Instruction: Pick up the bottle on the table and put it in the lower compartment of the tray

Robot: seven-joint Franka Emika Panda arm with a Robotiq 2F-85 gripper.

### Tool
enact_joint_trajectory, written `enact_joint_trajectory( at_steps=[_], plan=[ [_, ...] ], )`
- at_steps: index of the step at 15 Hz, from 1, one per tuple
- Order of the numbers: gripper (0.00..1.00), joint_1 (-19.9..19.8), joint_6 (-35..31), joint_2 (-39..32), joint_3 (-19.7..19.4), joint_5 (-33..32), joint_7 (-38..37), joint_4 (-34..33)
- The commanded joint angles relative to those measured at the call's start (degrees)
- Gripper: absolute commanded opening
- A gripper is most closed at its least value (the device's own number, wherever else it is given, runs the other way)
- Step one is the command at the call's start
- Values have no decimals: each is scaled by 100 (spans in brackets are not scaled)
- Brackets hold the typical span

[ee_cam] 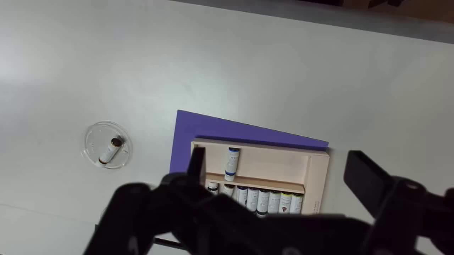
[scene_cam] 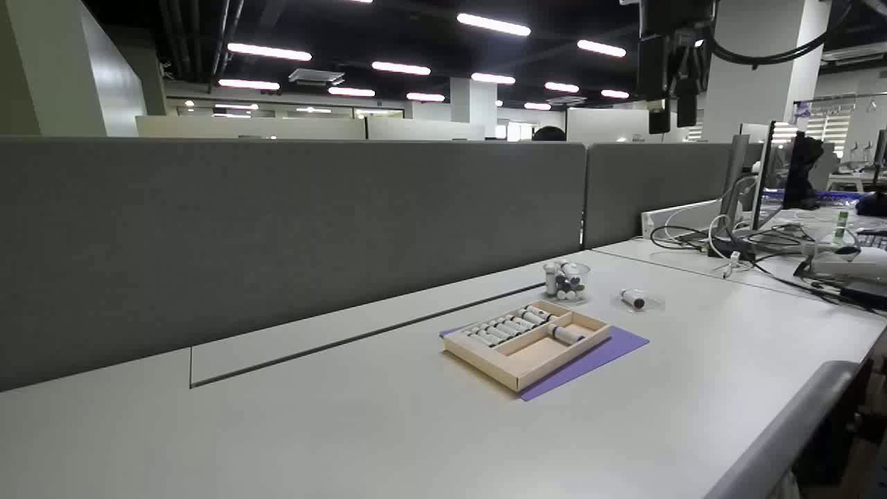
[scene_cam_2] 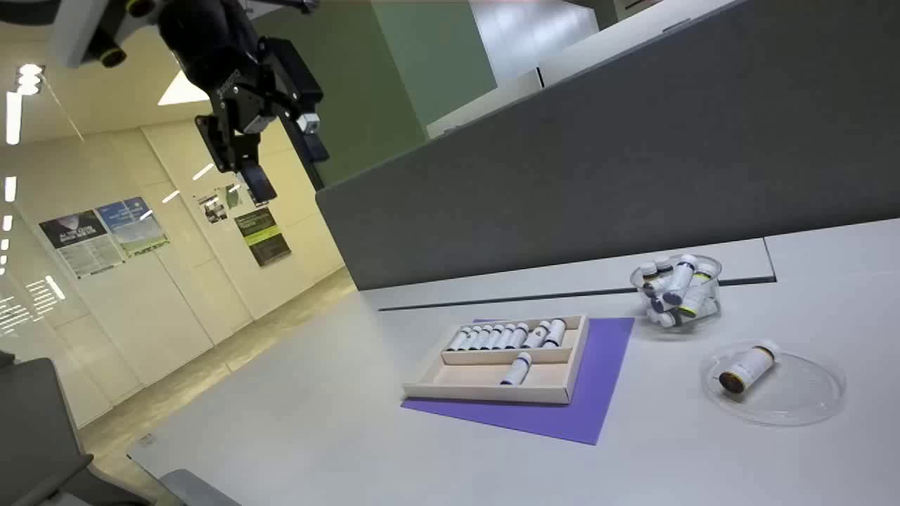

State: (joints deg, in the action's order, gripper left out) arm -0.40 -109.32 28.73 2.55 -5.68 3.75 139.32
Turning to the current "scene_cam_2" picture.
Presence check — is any green pillar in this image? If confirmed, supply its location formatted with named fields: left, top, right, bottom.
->
left=251, top=0, right=501, bottom=192

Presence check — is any clear plastic bowl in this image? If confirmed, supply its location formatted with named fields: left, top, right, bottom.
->
left=626, top=250, right=726, bottom=338

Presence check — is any wooden two-compartment tray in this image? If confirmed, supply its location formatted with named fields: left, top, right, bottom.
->
left=403, top=311, right=591, bottom=408

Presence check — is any square ceiling light panel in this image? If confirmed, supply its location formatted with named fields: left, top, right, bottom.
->
left=154, top=67, right=213, bottom=109

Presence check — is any dark grey office chair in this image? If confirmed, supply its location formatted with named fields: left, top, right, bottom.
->
left=0, top=349, right=142, bottom=506

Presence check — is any dark poster green stripe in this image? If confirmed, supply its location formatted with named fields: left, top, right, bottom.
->
left=232, top=205, right=292, bottom=269

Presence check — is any black wall poster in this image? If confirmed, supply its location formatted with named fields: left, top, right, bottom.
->
left=36, top=209, right=109, bottom=250

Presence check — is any white text wall poster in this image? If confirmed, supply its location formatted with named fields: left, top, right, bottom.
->
left=55, top=237, right=123, bottom=282

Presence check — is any white cylinder on plate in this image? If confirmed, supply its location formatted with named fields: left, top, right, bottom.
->
left=701, top=340, right=850, bottom=431

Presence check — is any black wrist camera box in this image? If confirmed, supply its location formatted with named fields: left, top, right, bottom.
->
left=263, top=36, right=328, bottom=106

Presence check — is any ceiling strip light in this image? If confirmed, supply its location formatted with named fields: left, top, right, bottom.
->
left=3, top=88, right=26, bottom=148

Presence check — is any blue wall poster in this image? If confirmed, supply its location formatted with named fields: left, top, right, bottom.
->
left=96, top=193, right=151, bottom=237

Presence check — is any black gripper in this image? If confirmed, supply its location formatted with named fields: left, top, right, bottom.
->
left=194, top=53, right=331, bottom=209

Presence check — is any green wall poster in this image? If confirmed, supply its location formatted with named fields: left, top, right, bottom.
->
left=114, top=223, right=171, bottom=261

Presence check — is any white bottle brown cap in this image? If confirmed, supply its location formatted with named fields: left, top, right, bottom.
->
left=716, top=338, right=785, bottom=400

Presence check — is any long grey partition panel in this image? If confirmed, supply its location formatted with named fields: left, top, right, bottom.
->
left=314, top=0, right=900, bottom=292

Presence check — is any purple mat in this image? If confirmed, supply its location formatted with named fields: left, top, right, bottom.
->
left=403, top=314, right=637, bottom=448

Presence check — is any small dark photo poster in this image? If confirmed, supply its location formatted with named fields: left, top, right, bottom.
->
left=196, top=192, right=230, bottom=224

